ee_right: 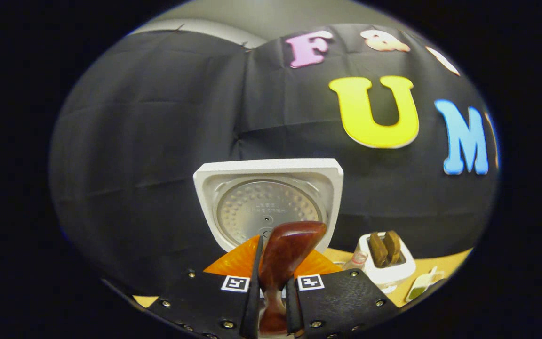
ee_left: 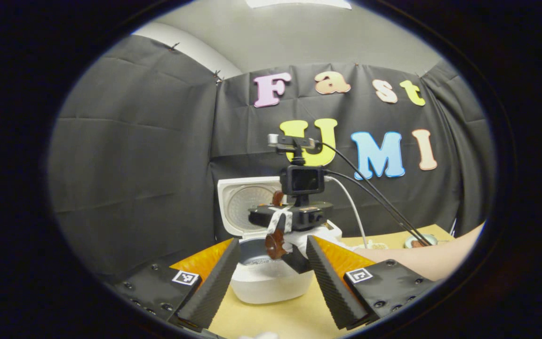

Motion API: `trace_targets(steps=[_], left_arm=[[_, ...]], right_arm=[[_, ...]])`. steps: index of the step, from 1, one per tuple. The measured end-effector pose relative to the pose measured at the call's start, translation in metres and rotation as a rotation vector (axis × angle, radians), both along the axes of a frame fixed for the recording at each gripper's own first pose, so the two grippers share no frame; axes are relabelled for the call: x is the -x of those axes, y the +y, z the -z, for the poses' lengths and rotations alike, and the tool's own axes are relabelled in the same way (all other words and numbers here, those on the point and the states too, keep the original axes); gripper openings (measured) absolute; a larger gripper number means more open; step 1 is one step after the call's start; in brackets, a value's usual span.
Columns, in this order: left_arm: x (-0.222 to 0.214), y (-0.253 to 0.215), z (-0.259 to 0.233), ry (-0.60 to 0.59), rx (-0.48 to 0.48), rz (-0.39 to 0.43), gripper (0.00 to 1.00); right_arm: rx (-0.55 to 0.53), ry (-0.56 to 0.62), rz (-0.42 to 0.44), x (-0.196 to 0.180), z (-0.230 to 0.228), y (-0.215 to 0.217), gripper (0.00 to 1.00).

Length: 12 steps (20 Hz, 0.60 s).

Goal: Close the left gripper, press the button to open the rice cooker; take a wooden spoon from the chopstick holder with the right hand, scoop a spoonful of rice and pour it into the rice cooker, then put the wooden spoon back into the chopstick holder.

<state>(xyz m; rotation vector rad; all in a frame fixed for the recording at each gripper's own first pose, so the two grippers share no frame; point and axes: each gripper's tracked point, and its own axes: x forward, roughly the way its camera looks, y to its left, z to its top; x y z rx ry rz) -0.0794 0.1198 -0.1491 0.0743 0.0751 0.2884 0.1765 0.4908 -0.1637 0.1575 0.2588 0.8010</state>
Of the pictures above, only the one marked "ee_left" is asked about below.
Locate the white cable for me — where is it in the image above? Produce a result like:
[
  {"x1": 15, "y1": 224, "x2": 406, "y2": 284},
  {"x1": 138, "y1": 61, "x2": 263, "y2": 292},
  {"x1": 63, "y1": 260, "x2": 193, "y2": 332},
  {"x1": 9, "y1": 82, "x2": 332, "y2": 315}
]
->
[{"x1": 325, "y1": 177, "x2": 370, "y2": 248}]

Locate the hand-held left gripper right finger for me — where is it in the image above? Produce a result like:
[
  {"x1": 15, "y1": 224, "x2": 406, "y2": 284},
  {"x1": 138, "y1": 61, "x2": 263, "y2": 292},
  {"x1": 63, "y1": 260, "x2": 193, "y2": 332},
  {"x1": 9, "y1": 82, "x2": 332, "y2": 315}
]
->
[{"x1": 305, "y1": 235, "x2": 434, "y2": 331}]

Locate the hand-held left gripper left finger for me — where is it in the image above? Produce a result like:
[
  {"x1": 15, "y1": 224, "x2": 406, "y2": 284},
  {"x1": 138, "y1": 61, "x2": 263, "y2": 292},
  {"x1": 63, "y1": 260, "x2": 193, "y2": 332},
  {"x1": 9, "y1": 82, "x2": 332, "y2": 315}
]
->
[{"x1": 113, "y1": 238, "x2": 243, "y2": 331}]

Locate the black backdrop cloth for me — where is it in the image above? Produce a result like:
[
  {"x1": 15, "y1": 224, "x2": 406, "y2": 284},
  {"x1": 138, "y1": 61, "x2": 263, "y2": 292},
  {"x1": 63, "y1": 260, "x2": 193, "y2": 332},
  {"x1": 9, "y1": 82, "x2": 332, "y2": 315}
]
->
[{"x1": 48, "y1": 34, "x2": 495, "y2": 281}]

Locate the ceiling light panel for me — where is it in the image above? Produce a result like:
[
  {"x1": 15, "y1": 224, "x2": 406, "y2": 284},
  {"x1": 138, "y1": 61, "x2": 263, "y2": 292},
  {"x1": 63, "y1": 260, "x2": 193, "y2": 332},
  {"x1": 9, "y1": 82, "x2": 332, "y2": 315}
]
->
[{"x1": 245, "y1": 0, "x2": 352, "y2": 10}]

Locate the dark wooden spoon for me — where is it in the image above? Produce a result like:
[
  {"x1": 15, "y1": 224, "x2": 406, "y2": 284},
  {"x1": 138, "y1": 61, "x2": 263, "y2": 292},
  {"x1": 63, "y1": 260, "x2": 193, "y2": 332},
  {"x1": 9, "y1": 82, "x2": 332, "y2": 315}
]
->
[{"x1": 265, "y1": 191, "x2": 291, "y2": 260}]

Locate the white rice cooker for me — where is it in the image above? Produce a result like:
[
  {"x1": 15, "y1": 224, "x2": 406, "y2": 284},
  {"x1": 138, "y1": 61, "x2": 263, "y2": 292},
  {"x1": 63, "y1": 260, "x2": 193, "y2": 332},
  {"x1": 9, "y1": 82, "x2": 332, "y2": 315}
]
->
[{"x1": 218, "y1": 177, "x2": 343, "y2": 304}]

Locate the pale green plate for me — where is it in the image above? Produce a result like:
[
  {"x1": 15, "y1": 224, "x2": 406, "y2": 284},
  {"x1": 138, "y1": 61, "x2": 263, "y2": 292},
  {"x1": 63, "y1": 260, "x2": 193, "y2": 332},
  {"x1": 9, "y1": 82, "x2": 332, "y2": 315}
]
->
[{"x1": 404, "y1": 234, "x2": 439, "y2": 249}]

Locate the black cable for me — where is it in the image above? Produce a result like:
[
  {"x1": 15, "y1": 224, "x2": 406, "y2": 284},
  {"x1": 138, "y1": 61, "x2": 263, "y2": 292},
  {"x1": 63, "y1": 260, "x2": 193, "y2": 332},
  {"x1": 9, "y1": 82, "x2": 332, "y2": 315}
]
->
[
  {"x1": 320, "y1": 141, "x2": 434, "y2": 246},
  {"x1": 325, "y1": 169, "x2": 429, "y2": 247}
]

